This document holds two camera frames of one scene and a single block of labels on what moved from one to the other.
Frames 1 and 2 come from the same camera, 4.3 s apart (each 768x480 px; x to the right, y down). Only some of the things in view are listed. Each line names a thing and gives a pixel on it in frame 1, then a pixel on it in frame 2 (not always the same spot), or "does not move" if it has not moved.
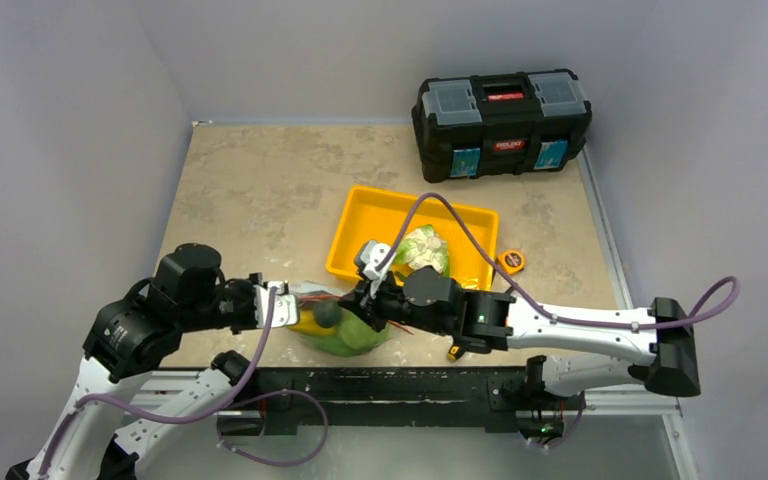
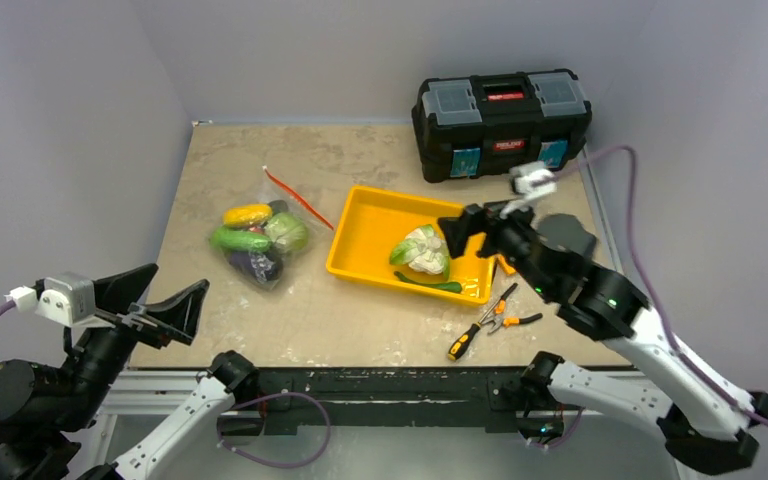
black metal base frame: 513,400 does not move
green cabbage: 353,336 → 288,233
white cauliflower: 421,248 does not move
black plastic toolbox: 499,125 does not move
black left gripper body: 238,296 → 133,325
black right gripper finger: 355,303 → 490,219
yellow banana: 307,324 → 247,214
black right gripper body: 364,303 → 490,229
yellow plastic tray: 381,215 does not move
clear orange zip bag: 325,324 → 269,235
